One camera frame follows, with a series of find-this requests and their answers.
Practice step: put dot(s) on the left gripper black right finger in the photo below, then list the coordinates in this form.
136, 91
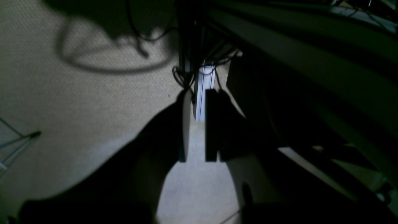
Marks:
284, 170

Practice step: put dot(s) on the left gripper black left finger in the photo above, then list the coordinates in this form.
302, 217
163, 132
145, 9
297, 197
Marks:
125, 189

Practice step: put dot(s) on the aluminium table leg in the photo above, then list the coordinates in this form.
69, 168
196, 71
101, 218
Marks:
204, 80

